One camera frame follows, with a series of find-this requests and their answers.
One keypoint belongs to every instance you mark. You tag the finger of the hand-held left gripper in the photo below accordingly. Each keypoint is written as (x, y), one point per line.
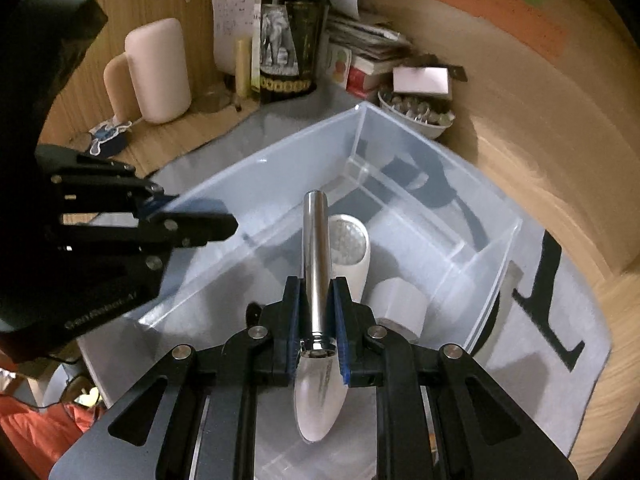
(159, 202)
(200, 227)

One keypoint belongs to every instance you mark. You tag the dark wine bottle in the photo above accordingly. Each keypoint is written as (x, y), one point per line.
(285, 60)

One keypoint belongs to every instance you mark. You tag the stack of books and papers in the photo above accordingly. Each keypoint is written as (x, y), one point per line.
(365, 45)

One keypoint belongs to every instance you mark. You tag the orange sticky paper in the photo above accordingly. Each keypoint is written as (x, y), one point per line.
(500, 10)

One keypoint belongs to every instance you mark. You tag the pale yellow tube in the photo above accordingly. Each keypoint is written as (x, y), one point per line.
(243, 67)

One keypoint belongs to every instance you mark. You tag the silver metal scoop tool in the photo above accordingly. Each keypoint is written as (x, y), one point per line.
(317, 260)

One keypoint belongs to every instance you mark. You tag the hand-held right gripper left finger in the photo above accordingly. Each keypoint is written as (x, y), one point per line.
(295, 325)

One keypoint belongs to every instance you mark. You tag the white bowl of small items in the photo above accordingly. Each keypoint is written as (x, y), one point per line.
(417, 115)

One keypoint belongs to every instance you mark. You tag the white handwritten note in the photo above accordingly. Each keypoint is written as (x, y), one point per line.
(232, 25)

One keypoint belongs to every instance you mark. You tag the blue and white sticker card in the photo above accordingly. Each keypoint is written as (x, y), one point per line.
(107, 137)

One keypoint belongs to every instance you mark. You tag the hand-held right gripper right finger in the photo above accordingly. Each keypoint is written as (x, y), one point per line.
(342, 330)

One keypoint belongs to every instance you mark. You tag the clear plastic bin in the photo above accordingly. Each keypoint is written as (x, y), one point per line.
(425, 185)

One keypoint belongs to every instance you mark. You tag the grey printed mat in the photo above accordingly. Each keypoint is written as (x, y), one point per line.
(540, 360)

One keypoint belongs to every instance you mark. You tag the pale pink cylindrical object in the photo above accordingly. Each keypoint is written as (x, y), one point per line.
(157, 70)

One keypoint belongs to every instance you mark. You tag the orange cloth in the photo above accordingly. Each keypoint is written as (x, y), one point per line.
(35, 425)

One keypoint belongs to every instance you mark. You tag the white handheld device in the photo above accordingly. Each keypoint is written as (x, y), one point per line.
(350, 245)

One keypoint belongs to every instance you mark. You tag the white charger plug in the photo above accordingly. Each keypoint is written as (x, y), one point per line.
(400, 305)

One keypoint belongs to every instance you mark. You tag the small white box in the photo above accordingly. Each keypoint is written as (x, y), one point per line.
(420, 80)

